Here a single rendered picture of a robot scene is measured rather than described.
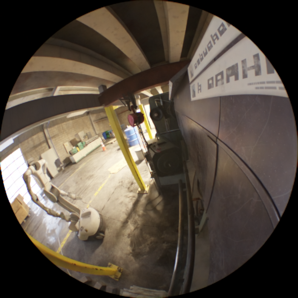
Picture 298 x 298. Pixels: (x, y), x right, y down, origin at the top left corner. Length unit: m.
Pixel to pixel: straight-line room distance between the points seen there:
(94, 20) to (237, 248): 0.68
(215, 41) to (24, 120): 0.97
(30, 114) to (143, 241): 1.79
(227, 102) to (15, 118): 1.00
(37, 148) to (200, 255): 9.78
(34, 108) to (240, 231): 1.07
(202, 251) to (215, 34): 0.89
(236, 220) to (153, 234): 1.37
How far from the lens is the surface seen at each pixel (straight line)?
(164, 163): 1.34
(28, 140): 9.65
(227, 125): 0.15
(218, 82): 0.17
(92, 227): 1.61
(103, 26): 0.54
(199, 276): 0.81
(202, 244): 0.79
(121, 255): 1.61
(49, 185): 1.59
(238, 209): 0.15
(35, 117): 0.91
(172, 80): 0.37
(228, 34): 0.16
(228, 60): 0.15
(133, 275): 1.54
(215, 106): 0.19
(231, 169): 0.15
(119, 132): 1.43
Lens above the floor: 1.38
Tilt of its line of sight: 21 degrees down
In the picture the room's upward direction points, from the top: 19 degrees counter-clockwise
